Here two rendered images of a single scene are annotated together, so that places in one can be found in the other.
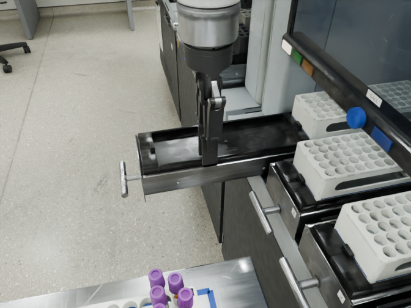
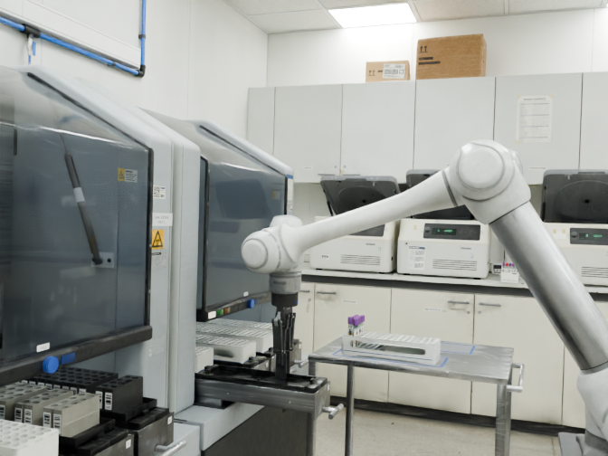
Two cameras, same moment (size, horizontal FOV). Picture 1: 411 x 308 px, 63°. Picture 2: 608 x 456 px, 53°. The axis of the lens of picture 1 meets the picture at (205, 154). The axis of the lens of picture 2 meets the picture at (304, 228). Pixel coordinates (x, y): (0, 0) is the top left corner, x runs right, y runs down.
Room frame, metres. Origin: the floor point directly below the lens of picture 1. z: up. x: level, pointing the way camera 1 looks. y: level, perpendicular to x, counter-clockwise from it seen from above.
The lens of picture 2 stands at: (1.88, 0.95, 1.26)
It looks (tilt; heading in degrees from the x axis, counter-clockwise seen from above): 1 degrees down; 213
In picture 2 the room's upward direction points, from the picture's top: 2 degrees clockwise
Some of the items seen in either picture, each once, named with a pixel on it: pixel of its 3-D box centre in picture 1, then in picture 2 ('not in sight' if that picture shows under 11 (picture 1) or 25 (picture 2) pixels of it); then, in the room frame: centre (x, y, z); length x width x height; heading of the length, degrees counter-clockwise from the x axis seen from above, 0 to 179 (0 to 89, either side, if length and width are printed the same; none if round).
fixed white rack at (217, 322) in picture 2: not in sight; (247, 332); (0.17, -0.39, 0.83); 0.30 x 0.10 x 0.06; 104
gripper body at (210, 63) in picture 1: (208, 68); (284, 308); (0.50, 0.00, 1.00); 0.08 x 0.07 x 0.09; 14
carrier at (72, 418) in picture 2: not in sight; (77, 416); (1.13, -0.06, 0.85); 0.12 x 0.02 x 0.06; 14
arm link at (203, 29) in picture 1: (208, 21); (285, 281); (0.50, 0.00, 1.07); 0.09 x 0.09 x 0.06
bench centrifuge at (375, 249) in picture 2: not in sight; (361, 223); (-1.89, -1.02, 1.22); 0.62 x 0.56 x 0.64; 12
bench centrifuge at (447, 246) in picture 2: not in sight; (447, 222); (-2.03, -0.45, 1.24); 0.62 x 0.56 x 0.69; 14
